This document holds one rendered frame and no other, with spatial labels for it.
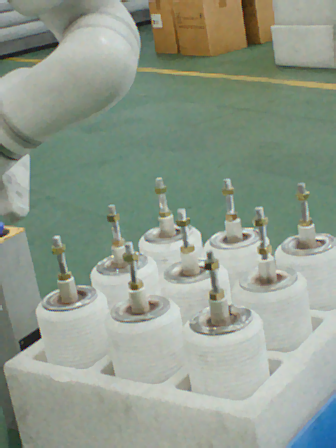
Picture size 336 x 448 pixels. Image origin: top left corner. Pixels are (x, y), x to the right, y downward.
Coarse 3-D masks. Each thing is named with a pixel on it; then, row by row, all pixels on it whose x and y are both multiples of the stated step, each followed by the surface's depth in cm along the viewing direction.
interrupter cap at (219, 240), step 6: (246, 228) 131; (252, 228) 130; (216, 234) 130; (222, 234) 130; (246, 234) 129; (252, 234) 128; (210, 240) 128; (216, 240) 128; (222, 240) 128; (246, 240) 126; (252, 240) 126; (258, 240) 126; (210, 246) 127; (216, 246) 126; (222, 246) 126; (228, 246) 125; (234, 246) 125; (240, 246) 125
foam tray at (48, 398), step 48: (48, 384) 114; (96, 384) 109; (144, 384) 107; (288, 384) 102; (48, 432) 118; (96, 432) 112; (144, 432) 107; (192, 432) 102; (240, 432) 97; (288, 432) 102
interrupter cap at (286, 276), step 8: (248, 272) 115; (256, 272) 115; (280, 272) 114; (288, 272) 113; (240, 280) 113; (248, 280) 113; (256, 280) 113; (280, 280) 112; (288, 280) 111; (248, 288) 110; (256, 288) 110; (264, 288) 109; (272, 288) 109; (280, 288) 109
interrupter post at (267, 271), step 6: (258, 258) 112; (270, 258) 111; (258, 264) 111; (264, 264) 111; (270, 264) 111; (258, 270) 112; (264, 270) 111; (270, 270) 111; (264, 276) 111; (270, 276) 111; (276, 276) 112; (264, 282) 112; (270, 282) 111
